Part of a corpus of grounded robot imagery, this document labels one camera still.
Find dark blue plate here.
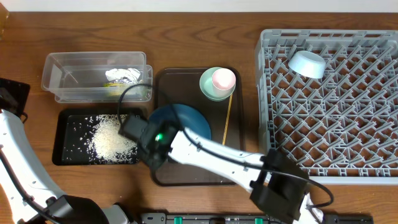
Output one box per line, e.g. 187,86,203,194
149,104,211,139

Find pile of rice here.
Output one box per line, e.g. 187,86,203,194
65,114,139,164

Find yellow green snack wrapper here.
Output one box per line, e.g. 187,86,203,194
103,80,144,96

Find white tissue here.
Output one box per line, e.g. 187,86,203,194
105,68,141,84

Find wooden chopstick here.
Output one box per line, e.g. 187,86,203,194
222,94,233,145

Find mint green bowl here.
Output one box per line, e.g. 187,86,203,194
200,67,236,101

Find pink cup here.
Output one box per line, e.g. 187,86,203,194
211,68,236,98

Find light blue bowl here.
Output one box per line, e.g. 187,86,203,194
288,50,326,79

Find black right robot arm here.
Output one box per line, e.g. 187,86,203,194
133,121,324,223

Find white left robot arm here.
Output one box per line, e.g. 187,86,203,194
1,78,133,224

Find grey plastic dishwasher rack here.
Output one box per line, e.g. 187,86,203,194
255,29,397,185

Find brown serving tray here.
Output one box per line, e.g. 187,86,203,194
151,67,246,187

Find black rectangular tray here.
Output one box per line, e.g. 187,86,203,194
52,108,139,166

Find clear plastic bin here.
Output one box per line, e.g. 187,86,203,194
41,52,153,103

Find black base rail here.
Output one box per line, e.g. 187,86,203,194
137,213,374,224

